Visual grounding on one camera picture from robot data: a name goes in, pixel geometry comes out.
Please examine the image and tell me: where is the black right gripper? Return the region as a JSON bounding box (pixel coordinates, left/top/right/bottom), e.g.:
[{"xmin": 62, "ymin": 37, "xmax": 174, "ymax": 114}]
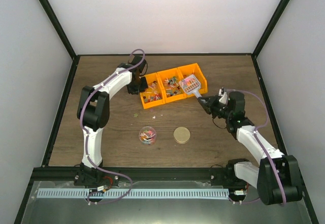
[{"xmin": 198, "ymin": 95, "xmax": 232, "ymax": 120}]

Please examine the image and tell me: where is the orange bin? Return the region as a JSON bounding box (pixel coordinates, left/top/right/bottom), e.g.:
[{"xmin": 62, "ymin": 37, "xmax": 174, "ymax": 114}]
[
  {"xmin": 140, "ymin": 73, "xmax": 166, "ymax": 109},
  {"xmin": 178, "ymin": 63, "xmax": 208, "ymax": 94},
  {"xmin": 157, "ymin": 68, "xmax": 187, "ymax": 104}
]

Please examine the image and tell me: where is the white slotted plastic scoop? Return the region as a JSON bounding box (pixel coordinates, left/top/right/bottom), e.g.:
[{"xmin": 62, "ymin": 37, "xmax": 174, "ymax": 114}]
[{"xmin": 179, "ymin": 74, "xmax": 201, "ymax": 98}]

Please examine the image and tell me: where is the gold round jar lid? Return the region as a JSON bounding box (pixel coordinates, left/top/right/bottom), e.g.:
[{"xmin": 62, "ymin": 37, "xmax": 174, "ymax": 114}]
[{"xmin": 173, "ymin": 127, "xmax": 191, "ymax": 144}]

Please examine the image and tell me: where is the clear glass jar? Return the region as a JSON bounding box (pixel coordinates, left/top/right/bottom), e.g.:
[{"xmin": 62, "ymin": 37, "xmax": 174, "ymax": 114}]
[{"xmin": 139, "ymin": 126, "xmax": 157, "ymax": 145}]

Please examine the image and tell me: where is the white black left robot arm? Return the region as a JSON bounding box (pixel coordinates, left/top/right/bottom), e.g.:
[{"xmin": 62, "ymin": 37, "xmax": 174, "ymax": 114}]
[{"xmin": 77, "ymin": 55, "xmax": 148, "ymax": 185}]

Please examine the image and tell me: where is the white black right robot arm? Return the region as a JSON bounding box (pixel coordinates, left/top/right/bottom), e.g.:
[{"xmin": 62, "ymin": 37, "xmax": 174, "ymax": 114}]
[{"xmin": 195, "ymin": 88, "xmax": 303, "ymax": 205}]

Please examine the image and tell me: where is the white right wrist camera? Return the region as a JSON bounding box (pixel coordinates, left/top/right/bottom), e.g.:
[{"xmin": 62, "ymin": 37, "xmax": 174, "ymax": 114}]
[{"xmin": 218, "ymin": 87, "xmax": 228, "ymax": 105}]

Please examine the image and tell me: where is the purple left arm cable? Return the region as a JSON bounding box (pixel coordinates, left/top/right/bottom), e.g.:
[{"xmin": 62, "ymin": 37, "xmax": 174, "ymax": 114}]
[{"xmin": 79, "ymin": 48, "xmax": 146, "ymax": 207}]

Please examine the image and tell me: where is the light blue slotted cable duct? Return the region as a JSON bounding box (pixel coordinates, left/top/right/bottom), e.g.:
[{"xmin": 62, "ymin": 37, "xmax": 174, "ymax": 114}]
[{"xmin": 37, "ymin": 188, "xmax": 229, "ymax": 200}]

